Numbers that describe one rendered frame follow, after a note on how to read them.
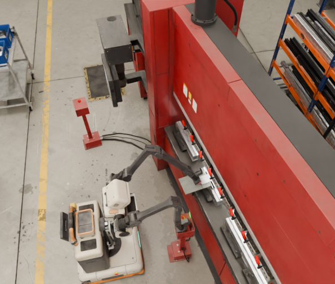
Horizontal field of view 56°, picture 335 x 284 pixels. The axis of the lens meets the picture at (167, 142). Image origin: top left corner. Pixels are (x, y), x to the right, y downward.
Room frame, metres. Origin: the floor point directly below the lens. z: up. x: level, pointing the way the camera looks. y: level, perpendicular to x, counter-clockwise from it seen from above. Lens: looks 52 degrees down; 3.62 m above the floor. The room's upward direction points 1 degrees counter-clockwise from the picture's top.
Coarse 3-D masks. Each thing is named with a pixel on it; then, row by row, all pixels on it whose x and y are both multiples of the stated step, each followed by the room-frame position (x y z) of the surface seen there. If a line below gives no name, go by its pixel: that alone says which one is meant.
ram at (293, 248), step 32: (192, 64) 2.01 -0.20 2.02; (192, 96) 1.97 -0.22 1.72; (192, 128) 1.92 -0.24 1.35; (224, 128) 1.45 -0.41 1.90; (224, 160) 1.37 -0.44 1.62; (256, 160) 1.09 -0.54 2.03; (256, 192) 0.99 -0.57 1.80; (288, 192) 0.81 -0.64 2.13; (256, 224) 0.89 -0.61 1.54; (288, 224) 0.72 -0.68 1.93; (288, 256) 0.61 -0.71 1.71; (320, 256) 0.51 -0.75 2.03
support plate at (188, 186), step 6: (204, 174) 1.63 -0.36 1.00; (180, 180) 1.57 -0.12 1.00; (186, 180) 1.57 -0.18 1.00; (192, 180) 1.56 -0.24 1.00; (186, 186) 1.50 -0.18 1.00; (192, 186) 1.50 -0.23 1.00; (198, 186) 1.50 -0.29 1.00; (204, 186) 1.50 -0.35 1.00; (210, 186) 1.50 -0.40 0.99; (186, 192) 1.44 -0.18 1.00; (192, 192) 1.44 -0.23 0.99
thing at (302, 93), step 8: (288, 72) 3.38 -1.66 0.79; (296, 72) 3.42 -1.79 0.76; (288, 80) 3.32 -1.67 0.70; (296, 80) 3.26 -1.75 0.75; (304, 80) 3.29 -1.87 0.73; (296, 88) 3.11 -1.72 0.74; (304, 88) 3.11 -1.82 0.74; (304, 96) 2.92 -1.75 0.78; (320, 104) 2.83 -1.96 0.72; (312, 112) 2.67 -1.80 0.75; (320, 112) 2.68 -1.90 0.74; (320, 120) 2.51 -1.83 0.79; (328, 120) 2.54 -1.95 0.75; (320, 128) 2.44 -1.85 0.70; (328, 136) 2.29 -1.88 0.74
